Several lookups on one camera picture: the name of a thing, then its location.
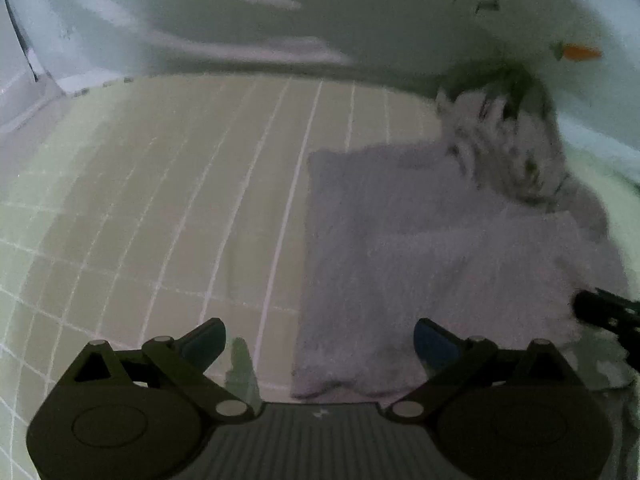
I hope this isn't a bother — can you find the grey zip hoodie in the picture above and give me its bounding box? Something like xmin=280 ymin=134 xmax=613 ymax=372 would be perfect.
xmin=291 ymin=64 xmax=634 ymax=403

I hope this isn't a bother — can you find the green grid cutting mat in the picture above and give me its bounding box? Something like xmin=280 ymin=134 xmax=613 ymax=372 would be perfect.
xmin=0 ymin=71 xmax=640 ymax=480

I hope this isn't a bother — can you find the light blue printed bedsheet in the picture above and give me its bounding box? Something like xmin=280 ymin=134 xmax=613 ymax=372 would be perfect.
xmin=0 ymin=0 xmax=640 ymax=187

